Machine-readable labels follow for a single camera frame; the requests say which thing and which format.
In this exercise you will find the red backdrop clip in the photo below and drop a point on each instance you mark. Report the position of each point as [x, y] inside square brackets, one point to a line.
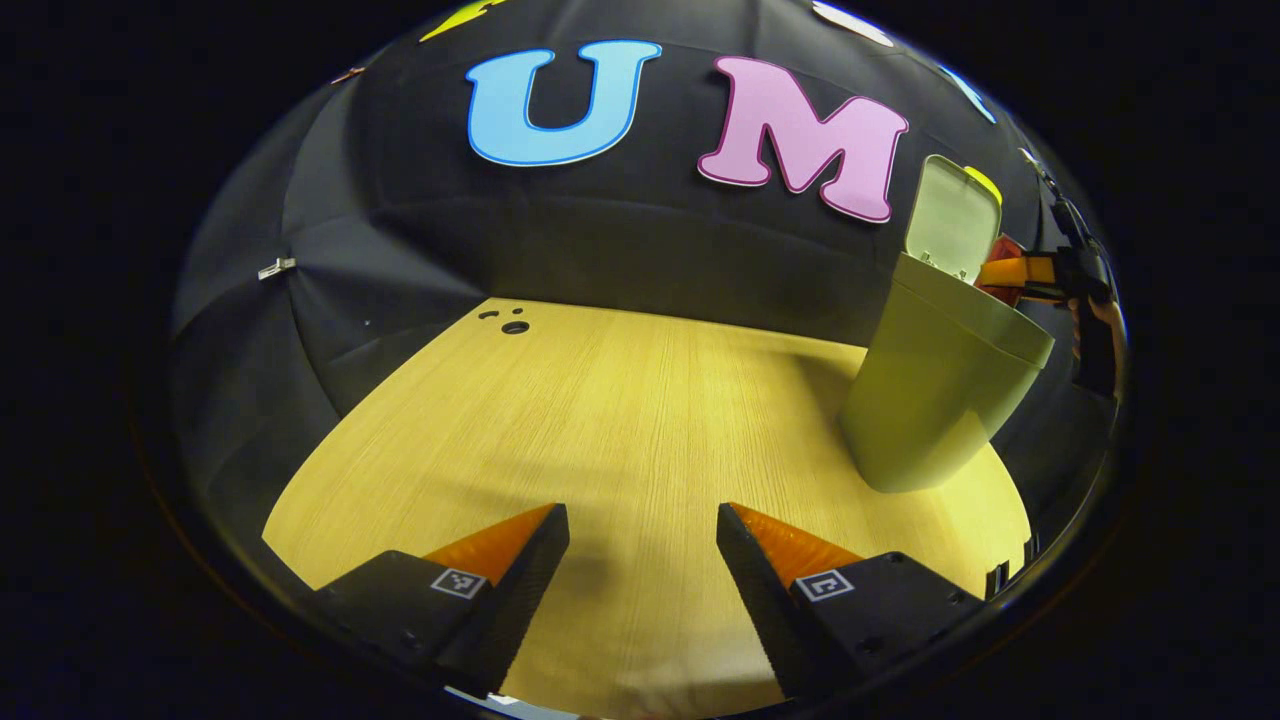
[349, 75]

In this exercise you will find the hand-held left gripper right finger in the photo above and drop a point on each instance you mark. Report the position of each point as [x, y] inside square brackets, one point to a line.
[750, 570]

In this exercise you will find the black backdrop cloth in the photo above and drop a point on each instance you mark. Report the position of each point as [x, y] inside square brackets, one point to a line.
[500, 240]

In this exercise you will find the orange pop can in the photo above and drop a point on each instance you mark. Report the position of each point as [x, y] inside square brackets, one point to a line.
[1005, 247]

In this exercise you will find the green desktop garbage bin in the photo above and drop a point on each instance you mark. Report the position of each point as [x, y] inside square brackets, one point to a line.
[930, 400]

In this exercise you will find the white backdrop clip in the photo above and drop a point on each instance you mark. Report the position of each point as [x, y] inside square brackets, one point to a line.
[276, 268]

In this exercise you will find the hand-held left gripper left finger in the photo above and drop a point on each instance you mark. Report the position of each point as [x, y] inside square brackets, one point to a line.
[535, 570]

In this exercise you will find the wooden desktop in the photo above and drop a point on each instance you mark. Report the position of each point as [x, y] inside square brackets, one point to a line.
[620, 420]

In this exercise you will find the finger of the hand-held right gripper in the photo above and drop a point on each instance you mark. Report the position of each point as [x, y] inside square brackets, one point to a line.
[1040, 294]
[1015, 270]

